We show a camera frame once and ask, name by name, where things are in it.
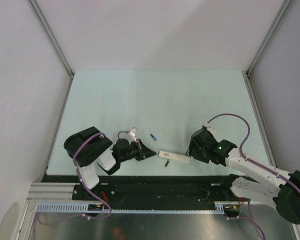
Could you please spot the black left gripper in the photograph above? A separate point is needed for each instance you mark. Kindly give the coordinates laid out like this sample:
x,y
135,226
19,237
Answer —
x,y
143,151

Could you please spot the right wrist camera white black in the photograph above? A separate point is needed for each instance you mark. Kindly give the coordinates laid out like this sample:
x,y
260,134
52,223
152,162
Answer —
x,y
211,129

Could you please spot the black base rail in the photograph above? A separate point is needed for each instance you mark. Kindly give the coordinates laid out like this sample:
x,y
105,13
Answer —
x,y
151,193

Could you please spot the right aluminium frame post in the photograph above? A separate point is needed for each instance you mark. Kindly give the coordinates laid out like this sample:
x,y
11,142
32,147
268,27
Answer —
x,y
270,34

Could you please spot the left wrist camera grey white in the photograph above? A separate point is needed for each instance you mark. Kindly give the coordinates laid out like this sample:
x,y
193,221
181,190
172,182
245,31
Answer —
x,y
132,134

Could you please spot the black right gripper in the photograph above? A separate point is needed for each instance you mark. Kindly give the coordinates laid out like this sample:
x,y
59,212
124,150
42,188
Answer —
x,y
194,153

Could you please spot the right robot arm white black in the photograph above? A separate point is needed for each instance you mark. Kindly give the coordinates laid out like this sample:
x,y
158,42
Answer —
x,y
266,184

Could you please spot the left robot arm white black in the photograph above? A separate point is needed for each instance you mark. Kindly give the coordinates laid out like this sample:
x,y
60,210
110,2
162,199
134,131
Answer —
x,y
91,148

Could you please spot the left aluminium frame post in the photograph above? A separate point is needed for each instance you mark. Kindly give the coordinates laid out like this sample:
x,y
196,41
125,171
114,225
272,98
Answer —
x,y
34,6

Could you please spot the white remote control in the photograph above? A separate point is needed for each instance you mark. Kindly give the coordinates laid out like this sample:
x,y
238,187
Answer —
x,y
174,157

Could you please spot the aluminium frame post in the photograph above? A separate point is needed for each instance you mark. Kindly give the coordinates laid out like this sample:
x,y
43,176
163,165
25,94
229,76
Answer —
x,y
34,6
270,34

